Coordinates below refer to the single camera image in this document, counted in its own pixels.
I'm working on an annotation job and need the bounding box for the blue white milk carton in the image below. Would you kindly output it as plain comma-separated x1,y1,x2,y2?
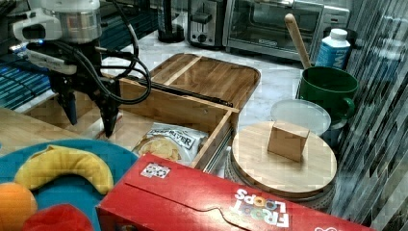
315,28,350,69

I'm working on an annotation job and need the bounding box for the wooden utensil handle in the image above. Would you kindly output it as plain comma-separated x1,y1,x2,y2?
284,13,312,69

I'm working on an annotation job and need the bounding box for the red plush fruit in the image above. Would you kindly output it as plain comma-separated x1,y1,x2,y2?
21,204,94,231

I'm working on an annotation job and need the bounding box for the red Froot Loops box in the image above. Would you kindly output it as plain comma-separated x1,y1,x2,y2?
96,154,374,231

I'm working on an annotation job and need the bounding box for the green mug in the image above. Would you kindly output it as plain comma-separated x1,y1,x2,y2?
296,66,359,121

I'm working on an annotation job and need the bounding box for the silver toaster oven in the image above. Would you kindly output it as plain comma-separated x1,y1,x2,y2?
222,0,352,61

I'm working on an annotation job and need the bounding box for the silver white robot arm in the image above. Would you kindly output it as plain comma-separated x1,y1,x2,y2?
13,0,120,137

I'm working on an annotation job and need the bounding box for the light wooden drawer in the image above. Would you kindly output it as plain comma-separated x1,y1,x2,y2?
25,90,240,169

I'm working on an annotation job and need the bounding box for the wooden block on lid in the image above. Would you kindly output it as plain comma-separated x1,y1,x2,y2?
268,120,310,162

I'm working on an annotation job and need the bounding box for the Deep River chips bag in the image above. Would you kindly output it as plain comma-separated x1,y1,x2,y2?
133,122,209,166

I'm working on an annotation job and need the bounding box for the yellow plush banana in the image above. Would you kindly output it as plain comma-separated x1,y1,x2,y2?
14,145,115,194

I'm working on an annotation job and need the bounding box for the round wooden lid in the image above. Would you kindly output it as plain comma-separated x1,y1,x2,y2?
225,121,337,212

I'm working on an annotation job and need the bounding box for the blue plate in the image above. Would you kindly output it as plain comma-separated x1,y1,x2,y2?
0,139,138,231

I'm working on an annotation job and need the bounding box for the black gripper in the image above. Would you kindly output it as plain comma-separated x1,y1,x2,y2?
27,40,120,138

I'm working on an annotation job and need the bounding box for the dark wooden cutting board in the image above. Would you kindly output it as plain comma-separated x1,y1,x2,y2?
151,53,261,110

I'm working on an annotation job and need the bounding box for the black coffee maker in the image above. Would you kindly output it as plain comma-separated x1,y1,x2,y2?
157,0,187,43

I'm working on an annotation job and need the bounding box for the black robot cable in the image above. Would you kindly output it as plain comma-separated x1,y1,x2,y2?
52,0,152,106

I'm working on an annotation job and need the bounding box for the black metal drawer handle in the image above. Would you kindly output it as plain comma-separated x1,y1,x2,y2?
125,76,234,108

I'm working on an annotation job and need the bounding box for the silver toaster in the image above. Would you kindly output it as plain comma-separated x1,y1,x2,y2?
188,0,227,49

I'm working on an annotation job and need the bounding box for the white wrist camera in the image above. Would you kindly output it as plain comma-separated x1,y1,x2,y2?
27,50,77,75

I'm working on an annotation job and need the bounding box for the orange plush fruit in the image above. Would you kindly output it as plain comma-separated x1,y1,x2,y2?
0,182,38,231

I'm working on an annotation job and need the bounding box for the butter stick package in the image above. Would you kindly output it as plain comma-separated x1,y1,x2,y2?
81,112,123,141

